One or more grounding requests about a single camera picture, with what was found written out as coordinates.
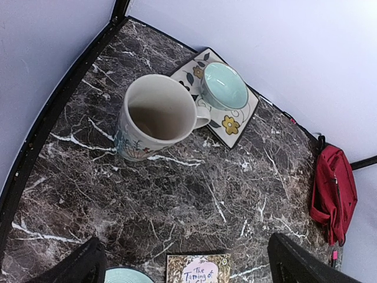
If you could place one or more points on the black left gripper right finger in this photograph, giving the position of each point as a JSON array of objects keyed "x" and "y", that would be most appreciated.
[{"x": 291, "y": 263}]

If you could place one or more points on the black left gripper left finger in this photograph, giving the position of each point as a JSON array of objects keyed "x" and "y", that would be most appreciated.
[{"x": 85, "y": 264}]

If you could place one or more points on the red student backpack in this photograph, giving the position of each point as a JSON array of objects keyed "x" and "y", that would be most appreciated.
[{"x": 334, "y": 195}]

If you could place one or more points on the Taming of the Shrew book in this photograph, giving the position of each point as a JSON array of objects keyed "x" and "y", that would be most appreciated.
[{"x": 213, "y": 268}]

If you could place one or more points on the teal ceramic bowl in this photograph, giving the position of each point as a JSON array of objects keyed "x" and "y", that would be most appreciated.
[{"x": 129, "y": 275}]

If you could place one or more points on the white floral ceramic mug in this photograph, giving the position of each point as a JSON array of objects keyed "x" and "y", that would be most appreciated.
[{"x": 157, "y": 112}]

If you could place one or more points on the square floral ceramic plate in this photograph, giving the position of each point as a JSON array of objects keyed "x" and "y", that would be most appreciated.
[{"x": 228, "y": 126}]

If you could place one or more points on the teal bowl on plate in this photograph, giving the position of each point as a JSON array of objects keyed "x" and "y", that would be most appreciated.
[{"x": 223, "y": 88}]

